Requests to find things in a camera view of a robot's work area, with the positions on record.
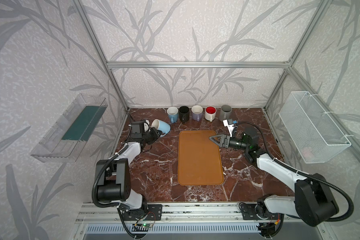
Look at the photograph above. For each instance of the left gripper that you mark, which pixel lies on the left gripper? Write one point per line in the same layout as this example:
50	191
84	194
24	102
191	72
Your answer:
151	135

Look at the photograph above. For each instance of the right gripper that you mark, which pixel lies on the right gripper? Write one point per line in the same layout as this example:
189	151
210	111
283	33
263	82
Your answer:
226	141

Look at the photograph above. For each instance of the light blue mug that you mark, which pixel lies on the light blue mug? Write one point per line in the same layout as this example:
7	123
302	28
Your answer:
161	126

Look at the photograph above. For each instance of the grey mug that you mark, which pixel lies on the grey mug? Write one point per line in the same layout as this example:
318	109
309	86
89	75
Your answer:
225	112

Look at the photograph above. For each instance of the white mug red inside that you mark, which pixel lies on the white mug red inside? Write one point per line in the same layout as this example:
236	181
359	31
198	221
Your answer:
210	113

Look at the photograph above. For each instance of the blue dotted floral mug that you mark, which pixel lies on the blue dotted floral mug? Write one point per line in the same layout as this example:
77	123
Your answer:
173	114

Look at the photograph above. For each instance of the lilac mug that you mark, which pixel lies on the lilac mug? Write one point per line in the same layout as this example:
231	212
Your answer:
197	113

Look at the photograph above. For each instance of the black mug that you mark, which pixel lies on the black mug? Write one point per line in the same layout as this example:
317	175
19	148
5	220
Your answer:
184	114

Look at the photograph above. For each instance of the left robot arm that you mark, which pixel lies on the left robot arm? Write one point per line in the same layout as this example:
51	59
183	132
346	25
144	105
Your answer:
112	185

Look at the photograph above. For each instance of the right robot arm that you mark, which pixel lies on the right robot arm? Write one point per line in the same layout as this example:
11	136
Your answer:
315	200

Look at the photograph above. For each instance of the orange rectangular tray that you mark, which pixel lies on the orange rectangular tray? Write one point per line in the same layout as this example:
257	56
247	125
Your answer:
199	159

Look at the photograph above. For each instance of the green circuit board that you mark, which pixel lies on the green circuit board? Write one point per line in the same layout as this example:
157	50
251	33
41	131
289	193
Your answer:
142	227

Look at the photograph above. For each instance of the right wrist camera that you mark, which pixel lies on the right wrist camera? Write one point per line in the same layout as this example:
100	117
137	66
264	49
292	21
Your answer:
232	126

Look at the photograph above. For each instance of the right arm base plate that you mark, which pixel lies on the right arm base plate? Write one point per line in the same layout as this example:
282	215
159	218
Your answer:
256	212

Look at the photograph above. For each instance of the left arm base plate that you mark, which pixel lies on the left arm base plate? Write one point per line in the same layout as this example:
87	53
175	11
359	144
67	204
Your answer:
151	212

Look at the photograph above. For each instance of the clear plastic wall bin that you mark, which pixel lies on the clear plastic wall bin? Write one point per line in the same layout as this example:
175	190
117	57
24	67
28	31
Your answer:
67	138

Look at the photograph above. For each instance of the aluminium front rail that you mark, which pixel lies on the aluminium front rail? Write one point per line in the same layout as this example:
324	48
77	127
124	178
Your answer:
173	212

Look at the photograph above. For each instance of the white wire mesh basket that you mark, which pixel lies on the white wire mesh basket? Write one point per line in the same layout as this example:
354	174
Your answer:
314	132

